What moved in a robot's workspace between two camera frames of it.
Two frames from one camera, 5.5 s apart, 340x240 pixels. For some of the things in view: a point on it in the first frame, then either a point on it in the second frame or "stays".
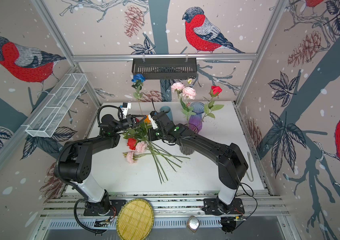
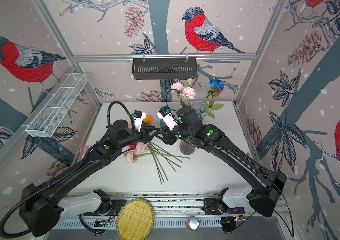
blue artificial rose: [139, 79] → [216, 85]
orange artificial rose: [147, 120] stays
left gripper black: [131, 122] → [145, 135]
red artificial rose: [215, 91] stays
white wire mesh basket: [47, 121] stays
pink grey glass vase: [186, 150] stays
